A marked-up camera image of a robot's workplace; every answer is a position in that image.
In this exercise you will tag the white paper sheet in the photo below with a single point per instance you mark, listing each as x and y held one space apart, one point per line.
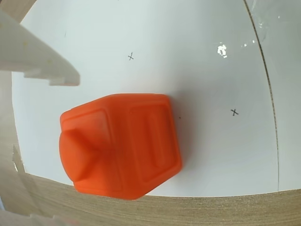
289 94
164 58

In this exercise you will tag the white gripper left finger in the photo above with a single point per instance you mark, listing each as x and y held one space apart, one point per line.
16 220

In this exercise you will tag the orange cube with knob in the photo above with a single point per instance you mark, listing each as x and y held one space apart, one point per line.
122 146

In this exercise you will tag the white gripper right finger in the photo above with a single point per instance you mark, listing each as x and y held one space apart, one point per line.
35 51

